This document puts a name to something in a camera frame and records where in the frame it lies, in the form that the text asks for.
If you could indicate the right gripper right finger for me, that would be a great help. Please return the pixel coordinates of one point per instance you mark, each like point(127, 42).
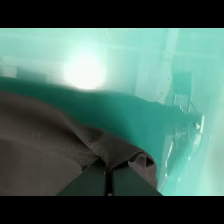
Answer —
point(130, 184)

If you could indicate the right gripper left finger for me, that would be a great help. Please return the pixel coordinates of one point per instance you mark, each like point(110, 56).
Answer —
point(89, 182)

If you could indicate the brown garment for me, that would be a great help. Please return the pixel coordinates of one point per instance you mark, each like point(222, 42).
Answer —
point(40, 143)

